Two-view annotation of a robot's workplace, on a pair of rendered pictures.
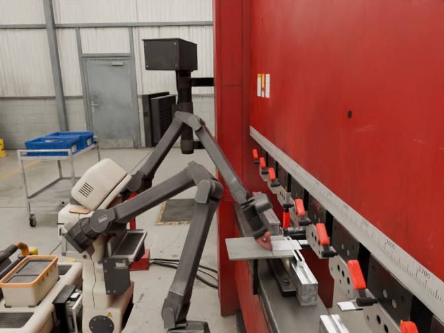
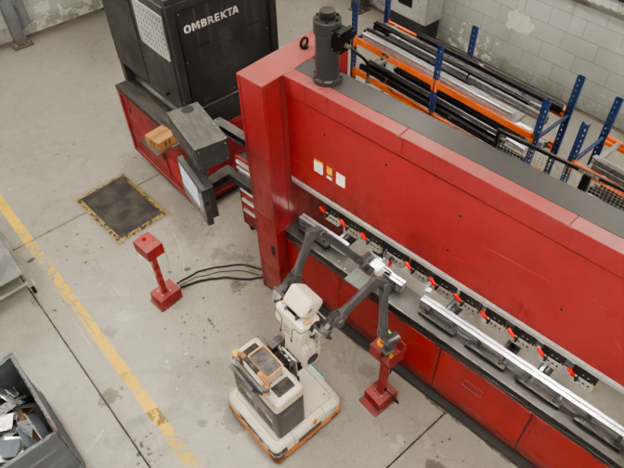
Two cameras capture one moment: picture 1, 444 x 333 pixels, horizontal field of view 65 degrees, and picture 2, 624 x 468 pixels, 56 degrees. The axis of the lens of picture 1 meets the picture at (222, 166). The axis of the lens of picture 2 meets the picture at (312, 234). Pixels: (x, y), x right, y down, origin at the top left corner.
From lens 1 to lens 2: 3.38 m
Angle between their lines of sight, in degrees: 47
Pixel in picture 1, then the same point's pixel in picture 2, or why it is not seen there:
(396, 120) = (474, 265)
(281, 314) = (396, 303)
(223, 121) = (275, 183)
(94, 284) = (306, 344)
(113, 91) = not seen: outside the picture
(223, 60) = (272, 144)
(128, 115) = not seen: outside the picture
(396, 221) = (473, 286)
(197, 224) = (384, 301)
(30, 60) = not seen: outside the picture
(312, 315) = (407, 295)
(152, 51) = (205, 156)
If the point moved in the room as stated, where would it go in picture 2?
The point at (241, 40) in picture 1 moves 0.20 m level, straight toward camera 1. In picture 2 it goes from (281, 124) to (299, 138)
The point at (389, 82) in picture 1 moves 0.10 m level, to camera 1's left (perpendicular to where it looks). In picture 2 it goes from (470, 254) to (460, 263)
